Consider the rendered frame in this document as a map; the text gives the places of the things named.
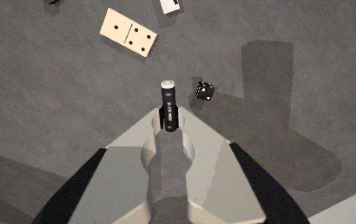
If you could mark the black battery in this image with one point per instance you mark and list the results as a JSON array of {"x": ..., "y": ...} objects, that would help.
[{"x": 169, "y": 103}]

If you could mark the cream domino tile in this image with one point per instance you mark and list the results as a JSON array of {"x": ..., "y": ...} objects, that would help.
[{"x": 127, "y": 32}]

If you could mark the black die with white pips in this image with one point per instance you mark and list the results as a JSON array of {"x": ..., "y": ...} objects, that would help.
[{"x": 204, "y": 91}]

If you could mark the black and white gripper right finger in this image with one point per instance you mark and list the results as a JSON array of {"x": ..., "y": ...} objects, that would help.
[{"x": 225, "y": 185}]

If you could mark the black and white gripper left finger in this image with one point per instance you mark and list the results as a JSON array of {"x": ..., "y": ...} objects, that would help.
[{"x": 112, "y": 187}]

